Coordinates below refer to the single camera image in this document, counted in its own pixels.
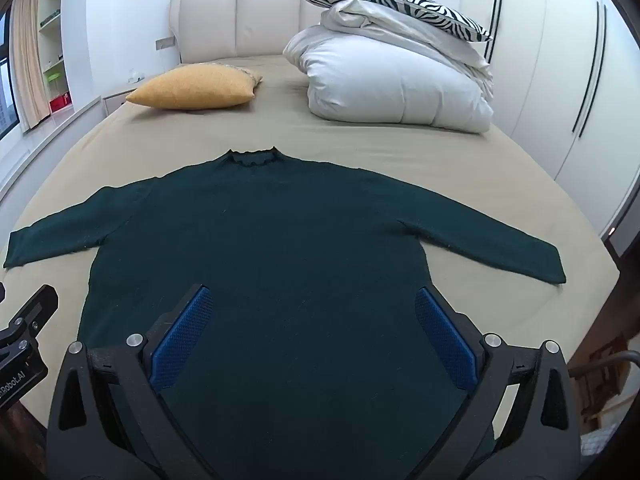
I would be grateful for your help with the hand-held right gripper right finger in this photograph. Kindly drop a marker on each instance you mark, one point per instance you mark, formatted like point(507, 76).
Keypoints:
point(445, 335)

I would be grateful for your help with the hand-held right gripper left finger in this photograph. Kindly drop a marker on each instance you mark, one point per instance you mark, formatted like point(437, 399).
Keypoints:
point(182, 332)

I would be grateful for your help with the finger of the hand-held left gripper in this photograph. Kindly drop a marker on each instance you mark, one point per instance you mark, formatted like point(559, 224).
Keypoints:
point(37, 307)

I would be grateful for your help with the dark green sweater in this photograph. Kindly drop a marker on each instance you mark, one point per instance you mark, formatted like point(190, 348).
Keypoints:
point(300, 240)

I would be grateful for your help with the bed with beige sheet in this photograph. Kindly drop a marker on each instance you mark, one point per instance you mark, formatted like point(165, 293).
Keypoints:
point(400, 160)

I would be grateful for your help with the red box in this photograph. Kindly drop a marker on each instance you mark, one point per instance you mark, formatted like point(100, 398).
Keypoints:
point(59, 102)

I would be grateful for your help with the white bedside table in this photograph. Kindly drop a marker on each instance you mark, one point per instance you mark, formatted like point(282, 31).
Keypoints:
point(116, 100)

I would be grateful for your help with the black framed window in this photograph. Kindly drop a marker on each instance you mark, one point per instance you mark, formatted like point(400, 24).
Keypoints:
point(6, 85)

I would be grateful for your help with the green box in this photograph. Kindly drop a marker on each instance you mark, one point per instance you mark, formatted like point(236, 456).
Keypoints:
point(54, 80)

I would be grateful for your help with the yellow pillow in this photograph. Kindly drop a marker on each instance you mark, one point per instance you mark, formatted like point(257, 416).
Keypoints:
point(195, 87)

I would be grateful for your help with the white folded duvet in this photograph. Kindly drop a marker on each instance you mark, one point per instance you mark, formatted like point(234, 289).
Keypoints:
point(390, 85)

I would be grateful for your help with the beige curtain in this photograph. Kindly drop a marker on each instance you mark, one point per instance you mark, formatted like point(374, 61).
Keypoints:
point(27, 50)

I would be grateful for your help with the white wardrobe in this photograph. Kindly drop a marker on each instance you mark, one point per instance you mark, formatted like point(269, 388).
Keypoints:
point(550, 60)

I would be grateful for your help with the cream padded headboard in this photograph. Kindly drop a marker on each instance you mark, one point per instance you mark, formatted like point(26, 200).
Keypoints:
point(240, 20)

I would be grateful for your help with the zebra striped pillow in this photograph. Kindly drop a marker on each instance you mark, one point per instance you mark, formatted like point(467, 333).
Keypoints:
point(400, 2)

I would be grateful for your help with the chair with grey frame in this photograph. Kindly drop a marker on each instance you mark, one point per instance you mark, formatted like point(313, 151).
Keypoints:
point(607, 375)

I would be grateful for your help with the white wall shelf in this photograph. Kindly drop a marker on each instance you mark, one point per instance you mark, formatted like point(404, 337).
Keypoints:
point(52, 35)

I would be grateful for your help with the grey wall switch panel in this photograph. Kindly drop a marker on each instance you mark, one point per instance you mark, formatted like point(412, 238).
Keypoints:
point(165, 43)

